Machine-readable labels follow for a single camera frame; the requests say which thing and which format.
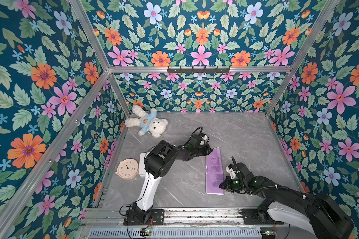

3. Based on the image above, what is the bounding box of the black hook rail on frame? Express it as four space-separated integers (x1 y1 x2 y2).
167 66 230 74

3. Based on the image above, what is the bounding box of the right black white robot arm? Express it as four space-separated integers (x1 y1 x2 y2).
219 160 355 239

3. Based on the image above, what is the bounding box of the aluminium front mounting rail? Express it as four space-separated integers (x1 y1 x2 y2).
80 207 285 228

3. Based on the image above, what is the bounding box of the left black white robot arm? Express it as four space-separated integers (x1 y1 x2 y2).
136 132 213 212

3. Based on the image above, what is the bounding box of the white teddy bear blue shirt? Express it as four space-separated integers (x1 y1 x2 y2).
125 105 169 138

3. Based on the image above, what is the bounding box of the white ventilation grille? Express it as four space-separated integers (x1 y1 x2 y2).
89 228 262 239

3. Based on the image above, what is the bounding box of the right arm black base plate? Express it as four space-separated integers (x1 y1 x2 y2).
239 208 284 225

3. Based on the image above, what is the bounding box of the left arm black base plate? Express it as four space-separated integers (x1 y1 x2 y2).
123 209 165 226

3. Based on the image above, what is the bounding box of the purple printed paper sheet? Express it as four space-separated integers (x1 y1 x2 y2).
205 147 224 195

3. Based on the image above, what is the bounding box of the beige round toy clock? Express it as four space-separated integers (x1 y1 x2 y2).
116 159 139 180

